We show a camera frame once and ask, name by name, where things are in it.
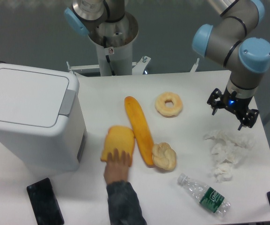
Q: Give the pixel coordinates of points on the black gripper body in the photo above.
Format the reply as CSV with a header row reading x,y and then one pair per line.
x,y
237,106

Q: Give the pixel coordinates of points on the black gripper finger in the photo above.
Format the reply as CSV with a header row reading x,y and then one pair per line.
x,y
215,101
247,118

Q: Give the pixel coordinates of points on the orange toast bread slice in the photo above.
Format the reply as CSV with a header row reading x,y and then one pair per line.
x,y
121,138

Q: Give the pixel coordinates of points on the dark sleeved forearm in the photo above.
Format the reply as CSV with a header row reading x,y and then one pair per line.
x,y
123,204

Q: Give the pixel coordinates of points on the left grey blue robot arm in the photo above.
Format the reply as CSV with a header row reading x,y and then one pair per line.
x,y
106,22

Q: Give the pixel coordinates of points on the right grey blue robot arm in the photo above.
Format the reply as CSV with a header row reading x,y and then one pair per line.
x,y
247,58

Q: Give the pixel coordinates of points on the white plastic trash can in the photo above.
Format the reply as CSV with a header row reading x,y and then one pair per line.
x,y
41,120

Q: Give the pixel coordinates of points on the bare human hand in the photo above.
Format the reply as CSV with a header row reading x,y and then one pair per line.
x,y
117,167

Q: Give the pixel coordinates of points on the crumpled white tissue paper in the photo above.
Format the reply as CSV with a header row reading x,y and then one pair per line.
x,y
228,152

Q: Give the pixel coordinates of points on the braided bread roll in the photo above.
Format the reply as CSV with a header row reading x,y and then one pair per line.
x,y
164,156

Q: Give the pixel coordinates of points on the long orange baguette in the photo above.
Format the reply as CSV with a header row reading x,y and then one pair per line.
x,y
140,128

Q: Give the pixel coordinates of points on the clear plastic water bottle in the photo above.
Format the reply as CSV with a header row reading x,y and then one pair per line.
x,y
206,196

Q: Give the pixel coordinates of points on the black smartphone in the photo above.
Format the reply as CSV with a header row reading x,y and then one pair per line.
x,y
44,203

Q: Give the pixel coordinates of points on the pale ring donut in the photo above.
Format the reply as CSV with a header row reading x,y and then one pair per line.
x,y
168,104

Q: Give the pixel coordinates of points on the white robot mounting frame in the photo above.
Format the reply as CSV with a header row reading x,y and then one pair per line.
x,y
113,61

